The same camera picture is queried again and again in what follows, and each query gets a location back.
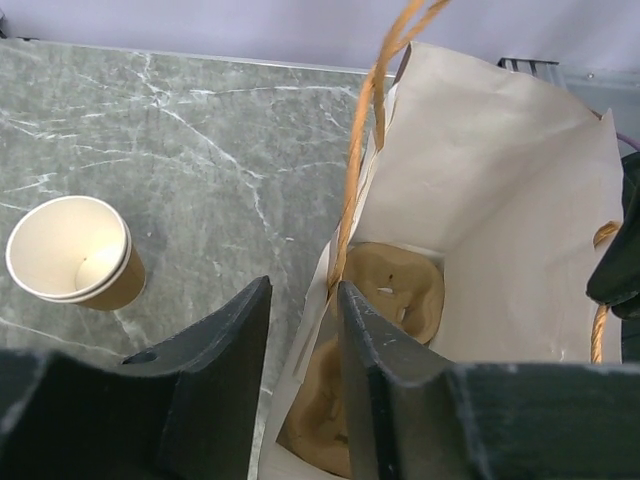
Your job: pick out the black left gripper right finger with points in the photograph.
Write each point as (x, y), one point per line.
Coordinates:
(413, 414)

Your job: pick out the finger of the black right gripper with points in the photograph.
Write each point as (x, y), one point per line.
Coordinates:
(615, 281)

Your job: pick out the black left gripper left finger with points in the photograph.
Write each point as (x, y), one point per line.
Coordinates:
(182, 409)

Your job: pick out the brown paper takeout bag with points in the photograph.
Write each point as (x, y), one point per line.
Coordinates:
(478, 201)

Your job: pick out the brown paper cups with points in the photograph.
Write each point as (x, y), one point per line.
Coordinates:
(76, 250)

